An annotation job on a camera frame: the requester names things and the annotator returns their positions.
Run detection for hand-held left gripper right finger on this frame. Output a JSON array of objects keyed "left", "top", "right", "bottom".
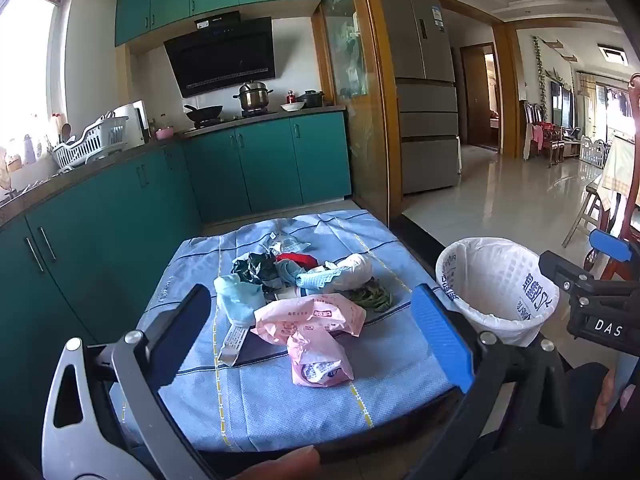
[{"left": 405, "top": 284, "right": 576, "bottom": 480}]

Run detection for brown wooden chair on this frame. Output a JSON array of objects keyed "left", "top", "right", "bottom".
[{"left": 585, "top": 72, "right": 640, "bottom": 281}]

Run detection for window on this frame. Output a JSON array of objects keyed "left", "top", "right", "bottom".
[{"left": 0, "top": 0, "right": 68, "bottom": 181}]

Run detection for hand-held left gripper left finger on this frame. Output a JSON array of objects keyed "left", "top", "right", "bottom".
[{"left": 41, "top": 284, "right": 221, "bottom": 480}]

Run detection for light blue plastic packet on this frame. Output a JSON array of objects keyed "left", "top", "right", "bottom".
[{"left": 214, "top": 275, "right": 264, "bottom": 328}]

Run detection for dining table with cloth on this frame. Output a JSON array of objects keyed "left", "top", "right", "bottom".
[{"left": 597, "top": 135, "right": 637, "bottom": 211}]

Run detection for white countertop appliance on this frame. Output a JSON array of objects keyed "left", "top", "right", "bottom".
[{"left": 112, "top": 100, "right": 151, "bottom": 147}]

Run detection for wooden doorway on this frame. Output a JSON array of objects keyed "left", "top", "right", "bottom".
[{"left": 460, "top": 42, "right": 501, "bottom": 152}]

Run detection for dark green wrapper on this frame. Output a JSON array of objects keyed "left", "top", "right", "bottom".
[{"left": 231, "top": 251, "right": 284, "bottom": 291}]

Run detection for ceiling air vent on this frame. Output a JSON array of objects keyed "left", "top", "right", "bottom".
[{"left": 597, "top": 46, "right": 630, "bottom": 66}]

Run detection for pink plastic bag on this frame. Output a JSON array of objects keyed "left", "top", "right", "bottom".
[{"left": 286, "top": 332, "right": 355, "bottom": 388}]

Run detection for white bin with plastic liner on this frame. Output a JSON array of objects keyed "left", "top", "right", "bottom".
[{"left": 435, "top": 237, "right": 560, "bottom": 348}]

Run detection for grey refrigerator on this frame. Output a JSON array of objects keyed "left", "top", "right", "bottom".
[{"left": 378, "top": 0, "right": 461, "bottom": 195}]

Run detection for black range hood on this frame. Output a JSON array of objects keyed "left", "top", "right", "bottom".
[{"left": 164, "top": 10, "right": 277, "bottom": 99}]

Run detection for teal lower cabinets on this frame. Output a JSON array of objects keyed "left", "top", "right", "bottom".
[{"left": 0, "top": 110, "right": 353, "bottom": 461}]

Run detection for red wooden armchairs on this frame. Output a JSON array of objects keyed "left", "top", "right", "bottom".
[{"left": 522, "top": 100, "right": 568, "bottom": 168}]

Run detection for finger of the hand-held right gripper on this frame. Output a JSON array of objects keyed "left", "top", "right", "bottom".
[
  {"left": 589, "top": 229, "right": 633, "bottom": 263},
  {"left": 539, "top": 251, "right": 594, "bottom": 294}
]

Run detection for clear plastic wrapper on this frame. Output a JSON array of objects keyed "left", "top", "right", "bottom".
[{"left": 257, "top": 232, "right": 312, "bottom": 257}]

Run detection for blue checked tablecloth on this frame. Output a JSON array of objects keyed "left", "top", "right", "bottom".
[{"left": 122, "top": 210, "right": 468, "bottom": 453}]

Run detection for gas stove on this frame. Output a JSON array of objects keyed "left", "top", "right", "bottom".
[{"left": 192, "top": 109, "right": 278, "bottom": 129}]

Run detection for person's left hand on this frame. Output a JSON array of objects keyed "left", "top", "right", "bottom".
[{"left": 232, "top": 446, "right": 321, "bottom": 480}]

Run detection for steel cooking pot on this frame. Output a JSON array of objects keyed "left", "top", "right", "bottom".
[{"left": 232, "top": 81, "right": 274, "bottom": 112}]

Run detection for green vegetable scraps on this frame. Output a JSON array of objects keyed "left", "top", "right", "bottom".
[{"left": 347, "top": 280, "right": 396, "bottom": 313}]

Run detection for wooden stool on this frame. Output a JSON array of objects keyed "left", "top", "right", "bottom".
[{"left": 562, "top": 180, "right": 608, "bottom": 248}]

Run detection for pink plastic packet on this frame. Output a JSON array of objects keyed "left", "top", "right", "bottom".
[{"left": 250, "top": 292, "right": 367, "bottom": 347}]

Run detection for person's right hand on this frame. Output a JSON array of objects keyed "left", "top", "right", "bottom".
[{"left": 590, "top": 367, "right": 638, "bottom": 431}]

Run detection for red wrapper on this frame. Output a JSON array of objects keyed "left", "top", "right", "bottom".
[{"left": 276, "top": 252, "right": 319, "bottom": 269}]

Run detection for television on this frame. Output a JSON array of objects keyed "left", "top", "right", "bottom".
[{"left": 550, "top": 82, "right": 576, "bottom": 128}]

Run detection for wooden framed glass door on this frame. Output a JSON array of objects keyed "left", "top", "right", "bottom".
[{"left": 311, "top": 0, "right": 403, "bottom": 228}]

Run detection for black floor threshold strip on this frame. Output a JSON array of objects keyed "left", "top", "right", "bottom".
[{"left": 400, "top": 216, "right": 447, "bottom": 281}]

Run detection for white dish rack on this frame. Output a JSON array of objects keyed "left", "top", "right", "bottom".
[{"left": 52, "top": 116, "right": 129, "bottom": 170}]

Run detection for green ivy garland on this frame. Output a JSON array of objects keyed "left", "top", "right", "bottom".
[{"left": 532, "top": 36, "right": 549, "bottom": 111}]

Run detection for black wok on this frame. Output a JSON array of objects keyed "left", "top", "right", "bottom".
[{"left": 183, "top": 104, "right": 224, "bottom": 123}]

